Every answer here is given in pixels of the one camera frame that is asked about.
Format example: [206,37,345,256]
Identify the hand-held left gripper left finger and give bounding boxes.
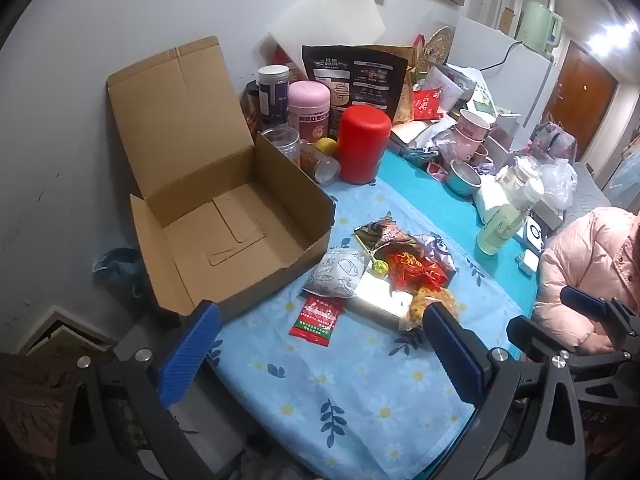
[56,301,221,480]

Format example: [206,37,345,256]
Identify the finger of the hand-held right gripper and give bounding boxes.
[561,285,640,333]
[507,316,628,361]

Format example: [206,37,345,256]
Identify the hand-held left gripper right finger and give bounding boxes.
[424,302,587,480]

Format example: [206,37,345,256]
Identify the yellow snack packet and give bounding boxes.
[400,290,461,333]

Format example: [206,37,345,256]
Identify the red gold snack packet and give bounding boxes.
[415,265,448,294]

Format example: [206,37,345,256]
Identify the blue snack packet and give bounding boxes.
[350,272,421,322]

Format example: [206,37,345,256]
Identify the red orange snack packet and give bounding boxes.
[385,251,426,291]

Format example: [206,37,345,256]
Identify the silver purple snack packet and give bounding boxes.
[415,232,458,281]

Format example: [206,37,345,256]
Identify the yellow green lollipop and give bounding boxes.
[355,235,391,277]

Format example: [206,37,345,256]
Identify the red green sachet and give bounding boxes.
[288,296,343,348]

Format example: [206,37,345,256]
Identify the brown cereal packet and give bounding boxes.
[354,217,426,261]

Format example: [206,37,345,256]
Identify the white grey snack packet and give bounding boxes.
[302,246,368,297]

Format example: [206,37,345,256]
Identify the cardboard box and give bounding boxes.
[106,36,337,322]

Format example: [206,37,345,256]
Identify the person's pink jacket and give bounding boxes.
[532,205,640,356]

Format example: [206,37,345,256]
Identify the blue face mask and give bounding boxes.
[92,247,143,293]

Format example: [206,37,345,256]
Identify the blue floral tablecloth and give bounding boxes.
[202,170,526,480]

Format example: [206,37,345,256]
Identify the pale green bottle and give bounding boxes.
[475,177,545,256]

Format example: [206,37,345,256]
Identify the clear plastic bag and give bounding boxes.
[540,158,578,211]

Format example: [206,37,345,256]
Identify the white container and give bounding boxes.
[472,180,506,226]

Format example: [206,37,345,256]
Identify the teal table cover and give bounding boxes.
[372,150,543,321]

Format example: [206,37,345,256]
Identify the pink bag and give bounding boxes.
[530,120,578,161]

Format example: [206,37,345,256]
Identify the brown cloth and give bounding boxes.
[0,355,81,461]

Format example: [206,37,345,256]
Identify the teal metal bowl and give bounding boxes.
[446,159,483,196]

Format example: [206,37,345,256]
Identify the stacked pink bowls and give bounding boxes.
[452,109,496,158]

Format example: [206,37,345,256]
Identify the brown door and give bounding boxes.
[542,40,621,146]

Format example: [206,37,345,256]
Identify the clear plastic jar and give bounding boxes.
[260,126,301,166]

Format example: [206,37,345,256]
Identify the clear jar brown contents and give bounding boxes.
[298,140,342,185]

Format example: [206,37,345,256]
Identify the white fridge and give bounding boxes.
[455,16,558,131]

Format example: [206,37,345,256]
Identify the red canister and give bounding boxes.
[336,105,392,186]

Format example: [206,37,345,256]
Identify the dark red jar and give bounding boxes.
[242,80,261,131]

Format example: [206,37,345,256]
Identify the red paper packet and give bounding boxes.
[412,87,443,121]

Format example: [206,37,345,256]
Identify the pink canister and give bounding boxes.
[287,81,332,143]

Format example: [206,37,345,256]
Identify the purple jar white lid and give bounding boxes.
[256,65,291,126]

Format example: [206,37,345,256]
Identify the green kettle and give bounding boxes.
[515,1,565,58]

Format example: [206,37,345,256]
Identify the large black bag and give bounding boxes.
[301,44,410,126]

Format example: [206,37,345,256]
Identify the woven straw basket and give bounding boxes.
[417,26,456,73]

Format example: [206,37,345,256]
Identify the brown paper bag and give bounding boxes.
[370,42,421,68]

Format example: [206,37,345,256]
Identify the white board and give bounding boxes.
[265,0,386,56]

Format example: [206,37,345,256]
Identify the white box black ring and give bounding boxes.
[520,215,548,251]

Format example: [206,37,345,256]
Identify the wooden frame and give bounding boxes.
[15,305,121,356]

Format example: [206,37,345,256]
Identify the black cable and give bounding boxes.
[477,37,523,73]

